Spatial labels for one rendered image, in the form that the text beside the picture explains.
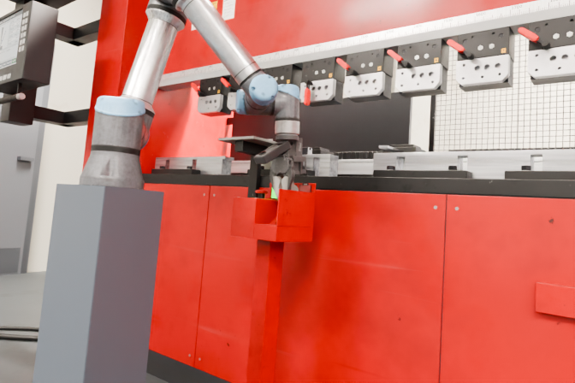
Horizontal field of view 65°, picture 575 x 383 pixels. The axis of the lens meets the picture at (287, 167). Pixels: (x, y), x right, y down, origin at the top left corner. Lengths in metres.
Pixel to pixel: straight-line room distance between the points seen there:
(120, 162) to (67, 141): 3.87
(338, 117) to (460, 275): 1.22
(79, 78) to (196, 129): 2.66
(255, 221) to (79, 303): 0.52
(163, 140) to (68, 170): 2.60
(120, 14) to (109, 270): 1.66
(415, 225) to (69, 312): 0.93
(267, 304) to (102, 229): 0.56
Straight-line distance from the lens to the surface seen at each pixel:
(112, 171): 1.14
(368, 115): 2.24
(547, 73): 1.47
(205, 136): 2.69
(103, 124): 1.17
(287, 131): 1.34
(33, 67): 2.35
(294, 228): 1.33
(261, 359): 1.43
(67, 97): 5.04
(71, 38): 2.94
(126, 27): 2.46
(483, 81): 1.50
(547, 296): 1.29
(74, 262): 1.15
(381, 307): 1.44
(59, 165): 4.96
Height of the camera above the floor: 0.75
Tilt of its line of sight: 5 degrees up
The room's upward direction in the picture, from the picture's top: 4 degrees clockwise
